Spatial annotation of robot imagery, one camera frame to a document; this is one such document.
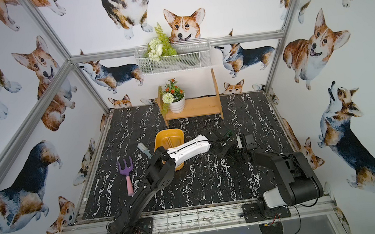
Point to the purple fork pink handle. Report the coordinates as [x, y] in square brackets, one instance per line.
[125, 171]

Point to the white wire basket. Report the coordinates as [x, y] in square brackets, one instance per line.
[193, 54]

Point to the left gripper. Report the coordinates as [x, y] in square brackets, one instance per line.
[227, 148]

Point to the wooden shelf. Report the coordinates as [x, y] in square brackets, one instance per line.
[195, 107]

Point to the potted flower plant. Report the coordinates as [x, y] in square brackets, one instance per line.
[172, 97]

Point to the green fern white flowers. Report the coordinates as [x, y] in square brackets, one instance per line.
[160, 46]

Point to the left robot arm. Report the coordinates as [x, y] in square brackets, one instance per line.
[160, 172]

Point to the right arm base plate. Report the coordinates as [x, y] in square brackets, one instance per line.
[257, 212]

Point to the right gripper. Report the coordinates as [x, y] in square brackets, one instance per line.
[242, 141]

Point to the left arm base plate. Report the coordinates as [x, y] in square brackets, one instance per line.
[143, 226]

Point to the yellow storage box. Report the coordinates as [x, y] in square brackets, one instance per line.
[169, 138]

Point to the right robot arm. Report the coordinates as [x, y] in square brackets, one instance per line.
[296, 182]

